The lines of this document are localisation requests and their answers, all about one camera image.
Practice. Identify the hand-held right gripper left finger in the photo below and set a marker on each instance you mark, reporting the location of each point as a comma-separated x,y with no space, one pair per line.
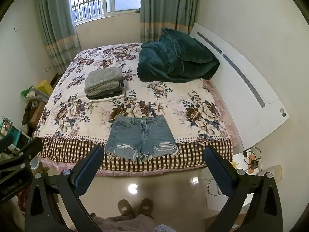
88,170

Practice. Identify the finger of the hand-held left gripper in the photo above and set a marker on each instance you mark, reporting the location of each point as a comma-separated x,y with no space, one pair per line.
29,149
6,142

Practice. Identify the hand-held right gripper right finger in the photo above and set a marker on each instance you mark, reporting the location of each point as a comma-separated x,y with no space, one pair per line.
218,172

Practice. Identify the blue denim shorts pants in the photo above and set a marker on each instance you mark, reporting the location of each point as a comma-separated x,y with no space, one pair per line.
142,135

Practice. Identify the teal printed box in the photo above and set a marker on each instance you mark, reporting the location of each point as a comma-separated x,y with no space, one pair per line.
6,127

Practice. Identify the white nightstand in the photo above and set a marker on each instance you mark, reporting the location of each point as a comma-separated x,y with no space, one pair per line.
240,158

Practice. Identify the orange power strip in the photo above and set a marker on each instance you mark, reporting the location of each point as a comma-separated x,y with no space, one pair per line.
251,162

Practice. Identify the brown cardboard box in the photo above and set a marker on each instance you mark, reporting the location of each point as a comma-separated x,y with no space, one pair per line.
38,112

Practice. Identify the brown fuzzy slipper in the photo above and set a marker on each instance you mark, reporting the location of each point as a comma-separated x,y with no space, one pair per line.
146,207
126,207

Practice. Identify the cream lamp shade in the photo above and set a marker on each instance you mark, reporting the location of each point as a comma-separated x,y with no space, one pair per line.
272,171

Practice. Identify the bed with floral sheet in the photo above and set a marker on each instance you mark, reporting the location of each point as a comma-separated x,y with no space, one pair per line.
96,116

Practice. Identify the green plastic bag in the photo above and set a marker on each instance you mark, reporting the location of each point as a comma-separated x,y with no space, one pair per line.
30,92

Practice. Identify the person's grey-pink trousers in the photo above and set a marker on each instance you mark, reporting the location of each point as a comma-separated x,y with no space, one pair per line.
123,224

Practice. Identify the yellow box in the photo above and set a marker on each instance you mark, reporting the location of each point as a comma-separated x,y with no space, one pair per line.
44,87

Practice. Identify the white folded garment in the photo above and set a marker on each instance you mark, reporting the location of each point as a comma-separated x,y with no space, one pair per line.
106,99

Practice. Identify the dark folded garment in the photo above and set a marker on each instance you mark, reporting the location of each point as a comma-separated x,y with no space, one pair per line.
108,93

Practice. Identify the grey fleece folded garment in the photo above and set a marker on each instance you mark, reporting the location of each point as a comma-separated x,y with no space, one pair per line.
103,79

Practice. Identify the white headboard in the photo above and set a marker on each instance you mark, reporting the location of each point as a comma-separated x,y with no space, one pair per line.
248,77

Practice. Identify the dark green plush blanket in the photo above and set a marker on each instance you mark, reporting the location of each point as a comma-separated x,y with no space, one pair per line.
173,60

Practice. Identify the grey-green curtain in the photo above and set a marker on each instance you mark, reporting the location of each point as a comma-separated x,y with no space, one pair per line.
56,24
166,7

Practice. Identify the window with metal grille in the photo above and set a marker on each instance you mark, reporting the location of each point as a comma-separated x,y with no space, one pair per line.
101,0

